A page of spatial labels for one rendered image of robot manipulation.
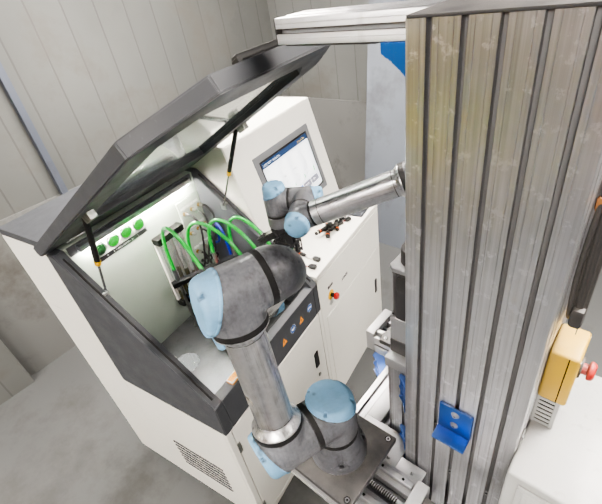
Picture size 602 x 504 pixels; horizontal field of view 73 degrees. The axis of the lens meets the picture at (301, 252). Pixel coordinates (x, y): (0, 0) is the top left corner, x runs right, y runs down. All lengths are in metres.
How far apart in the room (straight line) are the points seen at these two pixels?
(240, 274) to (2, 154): 2.48
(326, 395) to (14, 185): 2.53
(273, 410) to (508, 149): 0.65
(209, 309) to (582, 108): 0.59
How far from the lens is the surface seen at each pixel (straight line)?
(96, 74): 3.24
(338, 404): 1.01
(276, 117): 2.02
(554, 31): 0.56
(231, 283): 0.73
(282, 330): 1.66
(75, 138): 3.19
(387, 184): 1.09
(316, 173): 2.19
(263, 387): 0.87
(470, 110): 0.60
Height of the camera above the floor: 2.10
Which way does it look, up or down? 35 degrees down
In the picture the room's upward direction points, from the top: 10 degrees counter-clockwise
